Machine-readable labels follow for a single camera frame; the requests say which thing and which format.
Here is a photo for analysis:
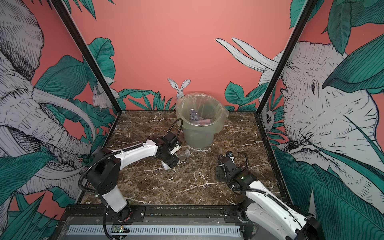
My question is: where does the white label bottle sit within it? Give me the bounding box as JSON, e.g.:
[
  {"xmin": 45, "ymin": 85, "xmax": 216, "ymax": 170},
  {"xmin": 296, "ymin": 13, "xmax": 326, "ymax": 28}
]
[{"xmin": 161, "ymin": 149, "xmax": 191, "ymax": 170}]

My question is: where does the crushed clear bottle white cap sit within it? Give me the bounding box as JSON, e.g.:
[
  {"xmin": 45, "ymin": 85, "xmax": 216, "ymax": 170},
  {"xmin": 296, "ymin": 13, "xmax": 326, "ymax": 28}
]
[{"xmin": 190, "ymin": 109, "xmax": 200, "ymax": 122}]

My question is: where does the clear bottle blue cap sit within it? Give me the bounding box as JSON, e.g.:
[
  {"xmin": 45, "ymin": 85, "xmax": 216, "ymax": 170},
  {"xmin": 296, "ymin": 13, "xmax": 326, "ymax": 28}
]
[{"xmin": 196, "ymin": 119, "xmax": 214, "ymax": 125}]

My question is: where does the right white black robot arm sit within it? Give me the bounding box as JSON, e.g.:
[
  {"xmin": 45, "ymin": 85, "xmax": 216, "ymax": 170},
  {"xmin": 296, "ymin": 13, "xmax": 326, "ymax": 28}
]
[{"xmin": 218, "ymin": 152, "xmax": 325, "ymax": 240}]

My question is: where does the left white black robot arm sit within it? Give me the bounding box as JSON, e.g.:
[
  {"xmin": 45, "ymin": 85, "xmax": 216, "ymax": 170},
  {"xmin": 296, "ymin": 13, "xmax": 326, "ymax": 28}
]
[{"xmin": 79, "ymin": 132, "xmax": 182, "ymax": 214}]

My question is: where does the translucent plastic bin liner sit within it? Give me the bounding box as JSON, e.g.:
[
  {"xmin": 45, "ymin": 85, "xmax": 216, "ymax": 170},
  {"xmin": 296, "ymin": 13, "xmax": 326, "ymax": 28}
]
[{"xmin": 176, "ymin": 93, "xmax": 229, "ymax": 134}]

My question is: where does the green mesh waste bin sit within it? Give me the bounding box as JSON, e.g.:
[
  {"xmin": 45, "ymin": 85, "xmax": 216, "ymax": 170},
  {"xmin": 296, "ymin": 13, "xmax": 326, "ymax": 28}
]
[{"xmin": 182, "ymin": 97, "xmax": 224, "ymax": 150}]

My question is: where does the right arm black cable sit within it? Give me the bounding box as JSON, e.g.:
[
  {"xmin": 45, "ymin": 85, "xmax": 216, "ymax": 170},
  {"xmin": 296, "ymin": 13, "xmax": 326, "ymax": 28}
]
[{"xmin": 217, "ymin": 151, "xmax": 304, "ymax": 229}]

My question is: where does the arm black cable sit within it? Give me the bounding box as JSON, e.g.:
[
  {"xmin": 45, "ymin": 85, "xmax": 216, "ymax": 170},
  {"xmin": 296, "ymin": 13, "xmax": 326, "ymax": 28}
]
[
  {"xmin": 217, "ymin": 151, "xmax": 304, "ymax": 229},
  {"xmin": 77, "ymin": 118, "xmax": 184, "ymax": 194}
]

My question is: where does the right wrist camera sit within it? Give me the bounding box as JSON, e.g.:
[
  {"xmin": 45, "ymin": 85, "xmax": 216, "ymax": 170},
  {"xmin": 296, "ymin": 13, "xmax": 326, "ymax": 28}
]
[{"xmin": 226, "ymin": 151, "xmax": 234, "ymax": 159}]

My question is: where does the black front mounting rail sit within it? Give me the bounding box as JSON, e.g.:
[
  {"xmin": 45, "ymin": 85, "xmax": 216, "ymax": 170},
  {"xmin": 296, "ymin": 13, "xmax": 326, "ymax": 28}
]
[{"xmin": 61, "ymin": 204, "xmax": 245, "ymax": 224}]

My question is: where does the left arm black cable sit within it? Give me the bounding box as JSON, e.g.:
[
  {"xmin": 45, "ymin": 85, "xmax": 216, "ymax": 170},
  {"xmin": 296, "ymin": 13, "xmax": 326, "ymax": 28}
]
[{"xmin": 77, "ymin": 118, "xmax": 184, "ymax": 194}]

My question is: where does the white slotted cable duct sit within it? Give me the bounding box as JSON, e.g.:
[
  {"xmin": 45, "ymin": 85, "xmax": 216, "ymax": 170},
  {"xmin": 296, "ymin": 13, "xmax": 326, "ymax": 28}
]
[{"xmin": 65, "ymin": 225, "xmax": 242, "ymax": 237}]

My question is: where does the left black frame post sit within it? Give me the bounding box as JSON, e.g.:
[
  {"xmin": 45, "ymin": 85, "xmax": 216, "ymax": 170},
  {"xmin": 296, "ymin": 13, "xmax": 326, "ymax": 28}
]
[{"xmin": 50, "ymin": 0, "xmax": 123, "ymax": 114}]

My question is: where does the black frame post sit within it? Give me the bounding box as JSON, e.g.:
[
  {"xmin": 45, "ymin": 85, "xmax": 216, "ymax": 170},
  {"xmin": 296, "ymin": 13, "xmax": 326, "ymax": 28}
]
[
  {"xmin": 50, "ymin": 0, "xmax": 123, "ymax": 114},
  {"xmin": 256, "ymin": 0, "xmax": 317, "ymax": 116}
]

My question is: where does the right black frame post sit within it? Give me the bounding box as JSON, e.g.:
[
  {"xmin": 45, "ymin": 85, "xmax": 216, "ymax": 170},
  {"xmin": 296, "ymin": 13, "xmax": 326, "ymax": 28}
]
[{"xmin": 256, "ymin": 0, "xmax": 317, "ymax": 116}]

